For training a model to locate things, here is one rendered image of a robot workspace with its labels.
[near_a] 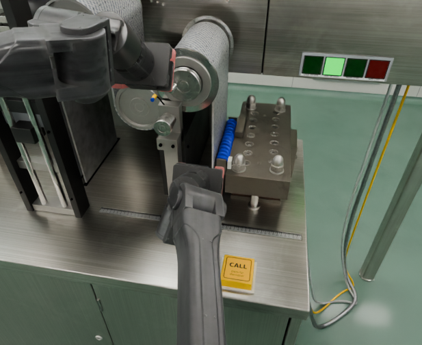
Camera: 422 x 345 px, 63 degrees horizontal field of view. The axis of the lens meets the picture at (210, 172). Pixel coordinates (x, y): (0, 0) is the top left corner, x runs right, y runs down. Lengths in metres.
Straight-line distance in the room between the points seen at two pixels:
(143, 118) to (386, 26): 0.69
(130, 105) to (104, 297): 0.50
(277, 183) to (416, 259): 1.52
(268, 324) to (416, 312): 1.24
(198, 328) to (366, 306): 1.59
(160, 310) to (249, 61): 0.75
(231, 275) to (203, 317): 0.36
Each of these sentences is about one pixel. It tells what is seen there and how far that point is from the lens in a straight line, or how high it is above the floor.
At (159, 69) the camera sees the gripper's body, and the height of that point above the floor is 1.37.
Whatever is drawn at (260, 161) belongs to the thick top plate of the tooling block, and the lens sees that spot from 0.91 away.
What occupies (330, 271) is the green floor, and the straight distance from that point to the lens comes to 2.03.
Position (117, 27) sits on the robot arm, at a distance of 0.47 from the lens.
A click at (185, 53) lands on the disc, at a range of 0.77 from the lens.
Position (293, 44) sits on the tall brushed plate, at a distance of 1.08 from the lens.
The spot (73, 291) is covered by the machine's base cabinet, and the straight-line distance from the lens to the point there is 1.02.
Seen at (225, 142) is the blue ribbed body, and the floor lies 1.04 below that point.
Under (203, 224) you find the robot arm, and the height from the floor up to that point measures 1.20.
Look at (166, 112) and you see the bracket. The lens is 0.80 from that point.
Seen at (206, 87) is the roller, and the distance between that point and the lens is 0.78.
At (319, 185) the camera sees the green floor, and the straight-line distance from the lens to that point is 2.52.
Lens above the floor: 1.57
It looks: 39 degrees down
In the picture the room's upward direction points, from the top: straight up
